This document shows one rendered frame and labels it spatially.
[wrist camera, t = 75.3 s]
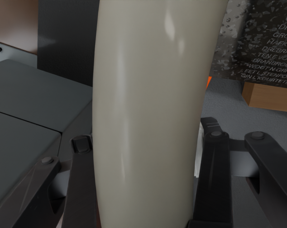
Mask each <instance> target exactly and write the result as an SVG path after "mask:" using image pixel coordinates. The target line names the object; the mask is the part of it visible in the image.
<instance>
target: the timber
mask: <svg viewBox="0 0 287 228"><path fill-rule="evenodd" d="M242 97H243V98H244V100H245V102H246V103H247V105H248V106H249V107H255V108H262V109H272V110H279V111H286V112H287V88H282V87H276V86H270V85H262V84H256V83H250V82H245V83H244V88H243V92H242Z"/></svg>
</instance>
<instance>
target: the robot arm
mask: <svg viewBox="0 0 287 228"><path fill-rule="evenodd" d="M69 142H70V146H71V149H72V153H73V155H72V159H70V160H67V161H63V162H60V159H59V157H57V156H50V157H45V158H43V159H41V160H40V161H38V162H37V163H36V164H35V165H34V167H33V168H32V169H31V170H30V172H29V173H28V174H27V175H26V176H25V178H24V179H23V180H22V181H21V182H20V183H19V185H18V186H17V187H16V188H15V190H14V191H13V192H12V193H11V194H10V196H9V197H8V198H7V199H6V201H5V202H4V203H3V204H2V205H1V206H0V228H56V227H57V225H58V223H59V221H60V219H61V216H62V214H63V218H62V226H61V228H101V223H100V215H99V209H98V202H97V194H96V183H95V172H94V160H93V139H92V134H81V135H78V136H75V137H73V138H72V139H70V141H69ZM194 176H196V178H198V185H197V191H196V200H195V206H194V213H193V220H189V223H188V228H233V205H232V180H231V176H243V177H245V178H246V181H247V183H248V185H249V187H250V189H251V191H252V193H253V194H254V196H255V198H256V200H257V201H258V203H259V205H260V207H261V209H262V210H263V212H264V214H265V216H266V218H267V219H268V221H269V223H270V225H271V226H272V228H287V152H286V151H285V150H284V149H283V148H282V147H281V146H280V145H279V144H278V143H277V141H276V140H275V139H274V138H273V137H272V136H271V135H269V134H268V133H265V132H261V131H256V132H250V133H247V134H246V135H245V136H244V140H236V139H231V138H230V137H229V134H228V133H226V132H223V130H222V129H221V127H220V125H219V123H218V121H217V120H216V119H215V118H213V117H205V118H201V120H200V127H199V133H198V140H197V148H196V159H195V171H194Z"/></svg>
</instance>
